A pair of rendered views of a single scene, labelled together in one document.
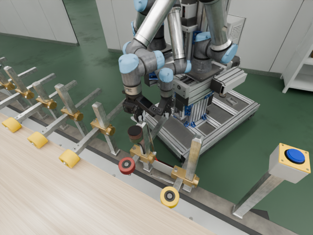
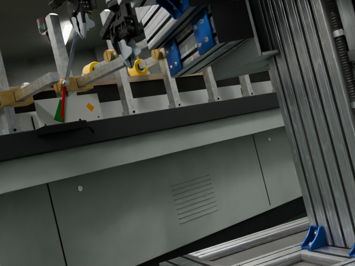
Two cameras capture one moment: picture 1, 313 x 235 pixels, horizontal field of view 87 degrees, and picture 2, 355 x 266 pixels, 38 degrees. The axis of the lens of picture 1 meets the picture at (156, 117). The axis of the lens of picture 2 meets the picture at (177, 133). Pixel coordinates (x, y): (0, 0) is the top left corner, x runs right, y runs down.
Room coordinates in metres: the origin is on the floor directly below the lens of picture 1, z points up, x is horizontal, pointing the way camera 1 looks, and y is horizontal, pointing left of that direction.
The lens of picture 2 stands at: (1.32, -1.63, 0.51)
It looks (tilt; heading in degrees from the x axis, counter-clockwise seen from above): 2 degrees up; 106
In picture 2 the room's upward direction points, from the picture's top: 14 degrees counter-clockwise
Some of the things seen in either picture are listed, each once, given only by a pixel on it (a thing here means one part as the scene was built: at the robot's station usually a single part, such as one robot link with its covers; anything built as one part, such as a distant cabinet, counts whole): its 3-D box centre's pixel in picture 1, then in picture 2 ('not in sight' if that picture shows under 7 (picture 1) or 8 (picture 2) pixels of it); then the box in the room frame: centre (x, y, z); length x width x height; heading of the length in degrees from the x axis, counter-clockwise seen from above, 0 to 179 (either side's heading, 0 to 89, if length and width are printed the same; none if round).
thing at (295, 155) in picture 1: (295, 155); not in sight; (0.22, -0.37, 1.22); 0.04 x 0.04 x 0.02
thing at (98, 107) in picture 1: (108, 134); (119, 68); (0.62, 0.28, 0.89); 0.04 x 0.04 x 0.48; 59
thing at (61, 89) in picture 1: (76, 117); (164, 57); (0.75, 0.50, 0.93); 0.04 x 0.04 x 0.48; 59
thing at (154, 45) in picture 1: (157, 41); not in sight; (1.46, -0.05, 1.09); 0.15 x 0.15 x 0.10
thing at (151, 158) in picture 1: (142, 155); (72, 85); (0.50, 0.09, 0.85); 0.14 x 0.06 x 0.05; 59
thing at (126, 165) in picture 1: (128, 169); not in sight; (0.41, 0.16, 0.85); 0.08 x 0.08 x 0.11
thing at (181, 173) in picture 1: (185, 176); (10, 98); (0.37, -0.13, 0.82); 0.14 x 0.06 x 0.05; 59
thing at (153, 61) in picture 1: (148, 61); not in sight; (0.67, 0.02, 1.30); 0.11 x 0.11 x 0.08; 35
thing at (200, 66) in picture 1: (201, 61); not in sight; (1.05, -0.33, 1.09); 0.15 x 0.15 x 0.10
